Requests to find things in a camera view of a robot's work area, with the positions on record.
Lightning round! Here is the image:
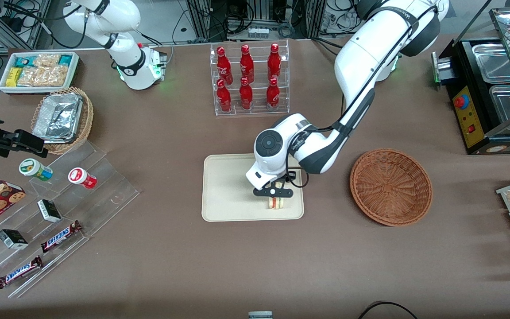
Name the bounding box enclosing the cream plastic tray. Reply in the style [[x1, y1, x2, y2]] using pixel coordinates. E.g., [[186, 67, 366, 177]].
[[201, 153, 305, 222]]

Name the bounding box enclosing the aluminium foil tray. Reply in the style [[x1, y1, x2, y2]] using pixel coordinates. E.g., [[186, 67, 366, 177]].
[[32, 93, 83, 144]]

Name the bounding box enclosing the oval wicker basket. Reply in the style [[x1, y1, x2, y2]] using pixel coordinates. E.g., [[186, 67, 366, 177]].
[[31, 87, 94, 155]]

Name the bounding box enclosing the round brown wicker basket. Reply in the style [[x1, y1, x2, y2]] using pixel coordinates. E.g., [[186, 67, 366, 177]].
[[350, 148, 433, 227]]

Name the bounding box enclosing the green lid yogurt cup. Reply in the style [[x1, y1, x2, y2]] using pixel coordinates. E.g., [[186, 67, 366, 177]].
[[19, 158, 54, 182]]

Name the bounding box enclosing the white plastic bin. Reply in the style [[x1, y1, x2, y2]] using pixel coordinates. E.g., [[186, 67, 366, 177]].
[[0, 51, 80, 95]]

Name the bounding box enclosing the yellow snack packet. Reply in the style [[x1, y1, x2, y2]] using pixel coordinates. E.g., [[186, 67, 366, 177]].
[[6, 67, 23, 88]]

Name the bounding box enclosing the red lid yogurt cup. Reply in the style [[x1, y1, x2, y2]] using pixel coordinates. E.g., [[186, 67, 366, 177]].
[[68, 167, 98, 190]]

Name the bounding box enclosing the clear acrylic bottle rack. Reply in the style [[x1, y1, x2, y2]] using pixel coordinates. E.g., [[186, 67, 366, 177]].
[[210, 39, 290, 117]]

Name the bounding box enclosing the clear bag of puffed snack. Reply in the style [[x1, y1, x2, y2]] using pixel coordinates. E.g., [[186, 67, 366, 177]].
[[17, 54, 69, 87]]

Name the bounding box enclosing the small black carton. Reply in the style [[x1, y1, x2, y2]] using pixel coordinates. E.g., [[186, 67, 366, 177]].
[[37, 199, 62, 223], [0, 229, 29, 250]]

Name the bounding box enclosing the red cola bottle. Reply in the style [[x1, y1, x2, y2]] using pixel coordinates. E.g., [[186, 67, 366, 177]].
[[267, 43, 282, 82], [216, 46, 234, 85], [239, 78, 254, 111], [216, 79, 233, 113], [266, 78, 281, 109], [239, 44, 255, 84]]

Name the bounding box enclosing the clear acrylic stepped stand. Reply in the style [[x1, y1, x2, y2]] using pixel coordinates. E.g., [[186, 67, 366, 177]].
[[0, 139, 141, 298]]

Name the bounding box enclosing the snickers chocolate bar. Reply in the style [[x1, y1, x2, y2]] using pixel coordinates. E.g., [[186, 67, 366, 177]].
[[40, 220, 82, 253], [0, 255, 43, 290]]

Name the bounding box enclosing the black yellow food warmer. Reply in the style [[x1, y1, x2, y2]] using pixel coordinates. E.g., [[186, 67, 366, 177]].
[[432, 6, 510, 156]]

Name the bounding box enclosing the grey metal box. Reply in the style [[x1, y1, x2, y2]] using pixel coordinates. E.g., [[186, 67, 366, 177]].
[[431, 51, 459, 86]]

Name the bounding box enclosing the black floor cable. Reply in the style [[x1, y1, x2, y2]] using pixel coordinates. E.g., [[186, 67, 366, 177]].
[[358, 301, 417, 319]]

